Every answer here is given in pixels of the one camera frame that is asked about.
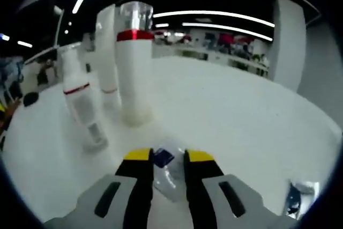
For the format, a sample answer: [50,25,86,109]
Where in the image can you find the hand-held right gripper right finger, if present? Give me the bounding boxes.
[183,148,298,229]

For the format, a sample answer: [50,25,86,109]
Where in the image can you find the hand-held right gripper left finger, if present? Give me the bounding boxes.
[44,147,155,229]

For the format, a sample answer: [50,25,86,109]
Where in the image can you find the frosted skincare bottle grey label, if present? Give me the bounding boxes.
[59,44,109,151]

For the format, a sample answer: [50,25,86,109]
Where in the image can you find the white skincare bottle red collar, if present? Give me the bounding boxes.
[116,1,155,127]

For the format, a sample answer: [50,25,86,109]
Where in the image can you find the white skincare tube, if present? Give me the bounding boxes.
[95,3,122,113]

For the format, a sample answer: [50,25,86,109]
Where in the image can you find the black computer mouse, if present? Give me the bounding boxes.
[23,91,40,107]

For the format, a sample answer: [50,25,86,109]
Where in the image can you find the row of white office desks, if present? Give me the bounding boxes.
[152,42,270,77]

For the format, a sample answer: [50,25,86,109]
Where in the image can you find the straight ceiling light strip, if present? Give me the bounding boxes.
[152,10,276,28]
[182,21,273,41]

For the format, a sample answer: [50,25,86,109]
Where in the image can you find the white square pillar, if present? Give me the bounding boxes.
[267,0,307,92]

